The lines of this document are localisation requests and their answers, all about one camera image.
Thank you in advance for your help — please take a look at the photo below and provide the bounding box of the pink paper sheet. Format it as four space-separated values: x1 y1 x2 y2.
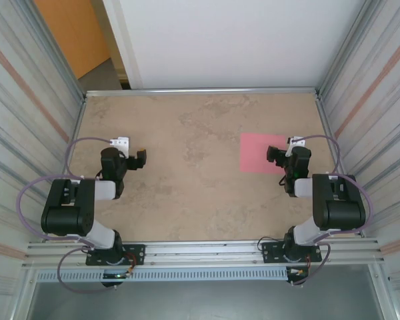
239 133 287 174

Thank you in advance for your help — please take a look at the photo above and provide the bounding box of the corrugated metal side panel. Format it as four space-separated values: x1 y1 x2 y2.
0 0 86 297
319 0 400 284

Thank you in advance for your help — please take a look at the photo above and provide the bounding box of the small black controller module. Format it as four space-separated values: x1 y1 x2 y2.
285 266 310 287
99 270 136 288

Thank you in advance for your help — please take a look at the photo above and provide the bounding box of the orange wooden door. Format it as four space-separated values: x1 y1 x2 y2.
33 0 113 80

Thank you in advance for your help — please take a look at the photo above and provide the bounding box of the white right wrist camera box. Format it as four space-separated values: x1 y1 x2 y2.
285 136 306 157

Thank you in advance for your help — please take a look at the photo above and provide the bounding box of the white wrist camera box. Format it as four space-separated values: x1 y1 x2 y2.
285 136 306 157
109 136 131 157

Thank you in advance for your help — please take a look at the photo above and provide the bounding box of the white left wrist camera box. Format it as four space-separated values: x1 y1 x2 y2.
109 136 131 157

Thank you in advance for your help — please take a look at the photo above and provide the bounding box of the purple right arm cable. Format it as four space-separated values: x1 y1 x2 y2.
288 134 374 287

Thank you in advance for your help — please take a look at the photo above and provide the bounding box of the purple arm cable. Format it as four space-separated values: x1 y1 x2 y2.
288 134 374 287
16 136 121 294

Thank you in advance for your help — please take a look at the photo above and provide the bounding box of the aluminium table side rail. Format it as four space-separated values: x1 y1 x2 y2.
46 96 87 241
315 93 364 238

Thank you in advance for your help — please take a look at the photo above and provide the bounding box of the aluminium frame bar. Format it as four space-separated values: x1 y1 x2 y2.
85 87 321 98

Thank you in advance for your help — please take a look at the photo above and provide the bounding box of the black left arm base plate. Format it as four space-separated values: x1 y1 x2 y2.
85 244 146 267

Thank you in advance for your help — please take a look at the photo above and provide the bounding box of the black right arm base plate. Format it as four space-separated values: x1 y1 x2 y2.
261 240 323 264

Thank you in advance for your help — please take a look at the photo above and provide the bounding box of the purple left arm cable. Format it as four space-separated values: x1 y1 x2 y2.
16 136 121 294

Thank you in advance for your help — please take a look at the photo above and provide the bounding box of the aluminium mounting rail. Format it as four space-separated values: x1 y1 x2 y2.
25 237 386 267

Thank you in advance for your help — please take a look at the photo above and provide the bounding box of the white door frame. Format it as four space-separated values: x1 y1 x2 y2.
101 0 144 90

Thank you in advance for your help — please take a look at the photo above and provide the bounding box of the grey slotted cable duct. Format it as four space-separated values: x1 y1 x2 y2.
35 267 289 283

